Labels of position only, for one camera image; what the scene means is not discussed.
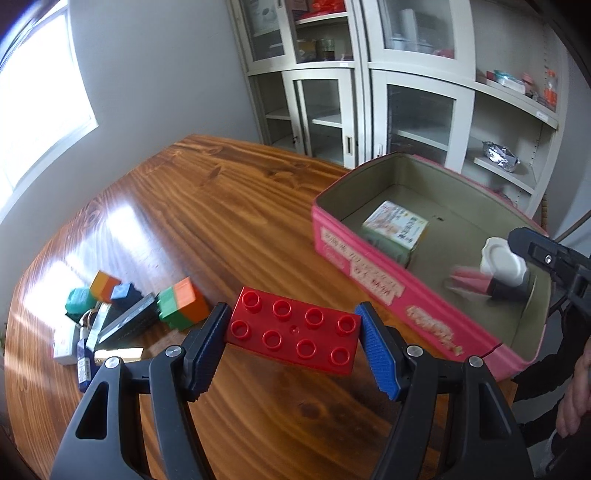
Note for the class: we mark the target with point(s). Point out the red building block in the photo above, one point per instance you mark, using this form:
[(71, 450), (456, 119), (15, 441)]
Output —
[(295, 332)]

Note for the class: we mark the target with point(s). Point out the white labelled box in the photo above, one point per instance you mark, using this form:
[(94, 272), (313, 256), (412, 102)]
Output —
[(64, 346)]

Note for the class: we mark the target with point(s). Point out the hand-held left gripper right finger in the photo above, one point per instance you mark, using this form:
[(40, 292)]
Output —
[(376, 350)]

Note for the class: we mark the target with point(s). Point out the black bar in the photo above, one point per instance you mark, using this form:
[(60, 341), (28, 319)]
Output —
[(127, 321)]

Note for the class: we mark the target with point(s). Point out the orange and yellow building block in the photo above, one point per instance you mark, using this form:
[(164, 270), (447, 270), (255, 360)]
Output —
[(104, 285)]

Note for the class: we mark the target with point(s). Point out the person's right hand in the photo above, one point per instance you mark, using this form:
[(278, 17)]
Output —
[(575, 401)]

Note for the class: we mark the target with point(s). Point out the foil packet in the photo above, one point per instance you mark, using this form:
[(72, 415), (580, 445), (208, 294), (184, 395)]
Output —
[(501, 154)]

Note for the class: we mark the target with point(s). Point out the orange bottle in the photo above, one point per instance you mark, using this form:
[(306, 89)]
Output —
[(549, 87)]

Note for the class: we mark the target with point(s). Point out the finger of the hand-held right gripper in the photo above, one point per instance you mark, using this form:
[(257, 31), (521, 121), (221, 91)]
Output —
[(531, 242)]

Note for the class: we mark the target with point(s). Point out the white printed box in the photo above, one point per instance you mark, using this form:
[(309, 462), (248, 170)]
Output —
[(265, 16)]

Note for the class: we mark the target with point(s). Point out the glass cup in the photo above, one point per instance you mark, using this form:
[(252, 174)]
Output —
[(328, 48)]

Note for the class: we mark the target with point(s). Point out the green and white small carton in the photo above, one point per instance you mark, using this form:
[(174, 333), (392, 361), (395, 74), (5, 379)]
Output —
[(392, 226)]

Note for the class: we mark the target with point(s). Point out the teal floss container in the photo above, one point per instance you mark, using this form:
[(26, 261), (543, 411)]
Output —
[(81, 300)]

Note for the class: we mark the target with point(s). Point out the white round jar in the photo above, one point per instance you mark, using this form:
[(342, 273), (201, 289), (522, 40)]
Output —
[(501, 261)]

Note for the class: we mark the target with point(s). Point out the small metal padlock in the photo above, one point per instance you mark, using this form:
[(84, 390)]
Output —
[(87, 318)]

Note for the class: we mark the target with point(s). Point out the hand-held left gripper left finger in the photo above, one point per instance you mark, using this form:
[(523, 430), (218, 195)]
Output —
[(210, 350)]

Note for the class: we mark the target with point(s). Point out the green and pink building block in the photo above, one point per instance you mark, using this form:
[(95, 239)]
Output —
[(182, 304)]

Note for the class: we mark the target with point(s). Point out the yellow jar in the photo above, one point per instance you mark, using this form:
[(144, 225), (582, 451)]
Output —
[(305, 50)]

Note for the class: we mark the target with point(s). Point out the stack of white cups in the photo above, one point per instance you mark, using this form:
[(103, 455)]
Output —
[(411, 27)]

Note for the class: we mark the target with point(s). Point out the pink tin box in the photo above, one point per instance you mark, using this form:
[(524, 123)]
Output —
[(369, 272)]

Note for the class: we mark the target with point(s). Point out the red plastic bag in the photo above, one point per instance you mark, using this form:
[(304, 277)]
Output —
[(325, 4)]

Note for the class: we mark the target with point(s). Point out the blue tube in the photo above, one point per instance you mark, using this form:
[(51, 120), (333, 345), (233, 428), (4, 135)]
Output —
[(85, 369)]

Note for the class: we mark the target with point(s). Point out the blue building block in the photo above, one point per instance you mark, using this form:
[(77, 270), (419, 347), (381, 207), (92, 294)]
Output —
[(123, 293)]

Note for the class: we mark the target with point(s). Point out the teal and white packet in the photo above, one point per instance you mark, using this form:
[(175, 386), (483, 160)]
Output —
[(508, 81)]

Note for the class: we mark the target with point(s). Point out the wooden desktop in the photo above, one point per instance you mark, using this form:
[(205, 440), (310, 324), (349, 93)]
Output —
[(207, 207)]

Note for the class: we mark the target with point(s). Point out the window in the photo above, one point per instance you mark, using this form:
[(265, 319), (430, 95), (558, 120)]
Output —
[(37, 92)]

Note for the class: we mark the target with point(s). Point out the person's black clothing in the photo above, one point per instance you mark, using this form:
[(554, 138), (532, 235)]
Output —
[(535, 401)]

